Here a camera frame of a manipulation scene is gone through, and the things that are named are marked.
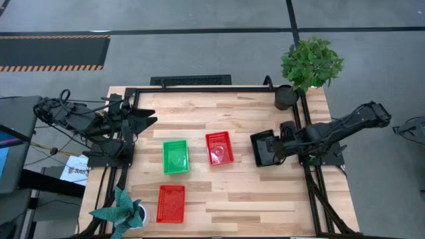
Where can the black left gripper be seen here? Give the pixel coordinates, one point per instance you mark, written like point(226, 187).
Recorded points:
point(119, 114)

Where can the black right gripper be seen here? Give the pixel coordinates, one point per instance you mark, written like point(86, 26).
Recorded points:
point(289, 137)

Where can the black slotted plastic basket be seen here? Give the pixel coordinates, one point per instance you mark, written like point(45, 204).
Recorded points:
point(264, 147)

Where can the red slotted plastic basket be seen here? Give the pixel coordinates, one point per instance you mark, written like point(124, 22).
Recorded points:
point(219, 148)
point(171, 203)

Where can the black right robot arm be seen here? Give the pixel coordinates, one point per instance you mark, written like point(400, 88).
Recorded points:
point(348, 124)

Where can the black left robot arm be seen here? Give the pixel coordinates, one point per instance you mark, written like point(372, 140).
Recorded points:
point(73, 117)

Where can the black plant pot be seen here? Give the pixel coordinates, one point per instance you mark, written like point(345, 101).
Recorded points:
point(285, 98)

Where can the green slotted plastic basket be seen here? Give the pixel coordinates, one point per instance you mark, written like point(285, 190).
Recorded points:
point(176, 156)

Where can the black floor vent grate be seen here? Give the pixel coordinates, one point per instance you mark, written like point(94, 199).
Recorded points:
point(191, 80)

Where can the green leafy potted plant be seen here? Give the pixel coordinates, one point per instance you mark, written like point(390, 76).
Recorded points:
point(310, 63)

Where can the white printed paper sheet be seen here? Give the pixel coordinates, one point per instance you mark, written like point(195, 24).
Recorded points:
point(76, 171)

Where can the teal spiky artificial plant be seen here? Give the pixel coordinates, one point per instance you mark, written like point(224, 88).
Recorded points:
point(123, 212)

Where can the white plant pot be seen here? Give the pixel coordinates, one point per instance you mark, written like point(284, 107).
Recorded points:
point(145, 215)

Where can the black hazard-striped floor mat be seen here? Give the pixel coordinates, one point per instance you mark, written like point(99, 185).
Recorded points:
point(53, 53)

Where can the grey side desk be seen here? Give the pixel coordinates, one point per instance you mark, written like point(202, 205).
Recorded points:
point(16, 146)

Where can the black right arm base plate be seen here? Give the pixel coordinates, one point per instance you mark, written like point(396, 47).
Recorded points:
point(332, 159)

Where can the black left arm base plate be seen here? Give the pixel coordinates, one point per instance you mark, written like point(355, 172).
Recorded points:
point(99, 161)

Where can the black aluminium table frame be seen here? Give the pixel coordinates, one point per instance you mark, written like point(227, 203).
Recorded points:
point(199, 89)

